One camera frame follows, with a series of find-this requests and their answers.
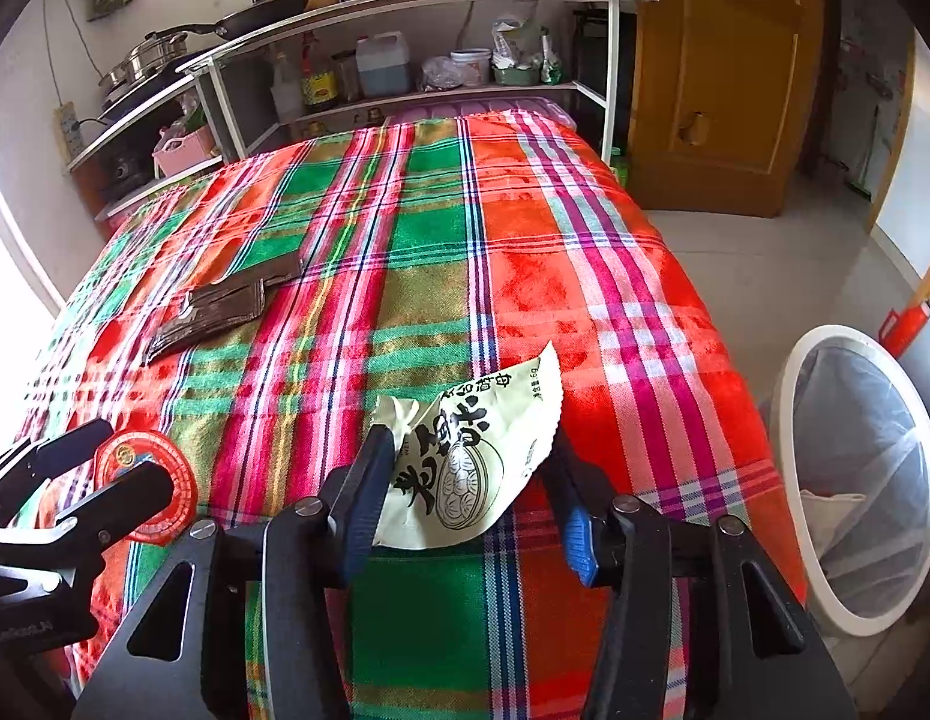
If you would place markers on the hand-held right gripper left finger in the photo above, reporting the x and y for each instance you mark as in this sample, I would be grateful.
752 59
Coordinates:
362 532

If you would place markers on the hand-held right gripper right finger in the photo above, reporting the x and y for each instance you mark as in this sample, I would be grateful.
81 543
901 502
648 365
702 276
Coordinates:
577 549

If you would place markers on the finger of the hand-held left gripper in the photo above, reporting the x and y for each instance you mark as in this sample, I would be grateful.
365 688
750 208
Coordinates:
127 491
67 451

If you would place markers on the red round plastic lid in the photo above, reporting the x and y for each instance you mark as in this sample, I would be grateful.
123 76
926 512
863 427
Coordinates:
176 499

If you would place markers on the pale green snack packet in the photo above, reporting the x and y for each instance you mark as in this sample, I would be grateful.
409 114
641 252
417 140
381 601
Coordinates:
472 465

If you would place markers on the white round trash bin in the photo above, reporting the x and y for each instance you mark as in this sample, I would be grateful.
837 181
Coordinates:
793 390

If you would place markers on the short brown snack wrapper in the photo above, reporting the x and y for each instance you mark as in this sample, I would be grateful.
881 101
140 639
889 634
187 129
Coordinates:
202 326

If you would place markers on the long brown snack wrapper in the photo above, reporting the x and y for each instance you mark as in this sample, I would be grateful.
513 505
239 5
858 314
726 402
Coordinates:
247 277

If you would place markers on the red green plaid blanket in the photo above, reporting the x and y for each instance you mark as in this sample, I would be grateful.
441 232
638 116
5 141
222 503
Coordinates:
435 240

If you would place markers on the clear bin liner bag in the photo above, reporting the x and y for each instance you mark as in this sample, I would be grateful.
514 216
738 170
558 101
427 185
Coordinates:
870 450

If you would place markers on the beige power strip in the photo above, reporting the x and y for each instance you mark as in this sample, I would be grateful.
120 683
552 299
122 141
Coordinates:
67 133

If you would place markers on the pink plastic basket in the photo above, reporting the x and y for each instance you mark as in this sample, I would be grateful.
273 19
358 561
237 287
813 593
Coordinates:
186 151

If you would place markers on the grey metal stove shelf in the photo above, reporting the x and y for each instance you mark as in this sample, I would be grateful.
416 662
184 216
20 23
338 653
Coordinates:
135 109

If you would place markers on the black induction cooker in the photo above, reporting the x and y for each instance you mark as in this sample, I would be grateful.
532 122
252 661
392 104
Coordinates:
146 99

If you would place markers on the steel steamer pot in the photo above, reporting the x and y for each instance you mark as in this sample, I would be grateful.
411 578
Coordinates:
146 60

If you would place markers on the clear plastic bottle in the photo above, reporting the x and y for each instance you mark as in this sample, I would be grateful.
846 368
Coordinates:
286 94

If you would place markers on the purple striped mat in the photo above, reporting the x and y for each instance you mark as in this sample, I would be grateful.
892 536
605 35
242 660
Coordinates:
480 109

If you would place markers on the red cap soy sauce bottle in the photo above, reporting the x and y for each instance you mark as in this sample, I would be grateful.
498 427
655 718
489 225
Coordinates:
319 86

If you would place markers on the dark glass jar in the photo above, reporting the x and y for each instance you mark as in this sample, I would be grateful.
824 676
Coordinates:
346 79

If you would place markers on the crumpled clear plastic bag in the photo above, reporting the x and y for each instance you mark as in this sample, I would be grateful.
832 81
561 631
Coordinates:
439 75

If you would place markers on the blue liquid plastic jug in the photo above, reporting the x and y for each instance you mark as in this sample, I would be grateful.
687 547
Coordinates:
382 69

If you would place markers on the green plastic basket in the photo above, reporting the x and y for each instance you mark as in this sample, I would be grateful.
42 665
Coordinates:
516 76

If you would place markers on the white plastic tub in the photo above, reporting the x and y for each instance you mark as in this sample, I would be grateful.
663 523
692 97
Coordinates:
472 67

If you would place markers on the wooden door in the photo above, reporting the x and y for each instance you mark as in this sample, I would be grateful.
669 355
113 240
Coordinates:
727 90

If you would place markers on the black frying pan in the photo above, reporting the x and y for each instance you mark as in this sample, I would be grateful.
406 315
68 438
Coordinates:
266 11

